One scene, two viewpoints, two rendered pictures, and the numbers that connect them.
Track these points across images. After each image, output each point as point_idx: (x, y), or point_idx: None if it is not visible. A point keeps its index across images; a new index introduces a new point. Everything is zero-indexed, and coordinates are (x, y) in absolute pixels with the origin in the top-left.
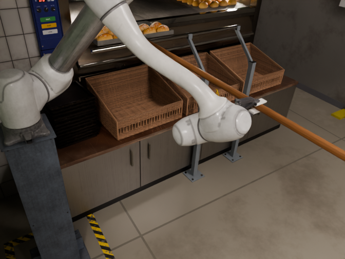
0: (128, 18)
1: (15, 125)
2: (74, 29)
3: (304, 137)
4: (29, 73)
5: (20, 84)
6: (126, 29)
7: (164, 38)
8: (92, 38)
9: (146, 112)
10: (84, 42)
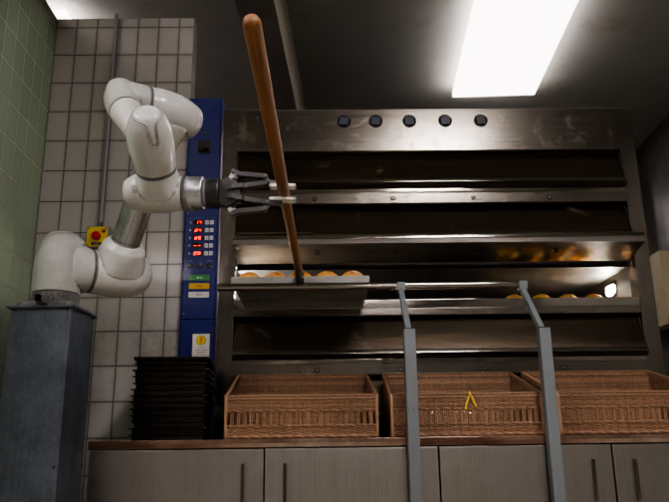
0: (127, 106)
1: (38, 284)
2: None
3: (272, 162)
4: None
5: (61, 236)
6: (121, 114)
7: (345, 283)
8: None
9: (288, 394)
10: None
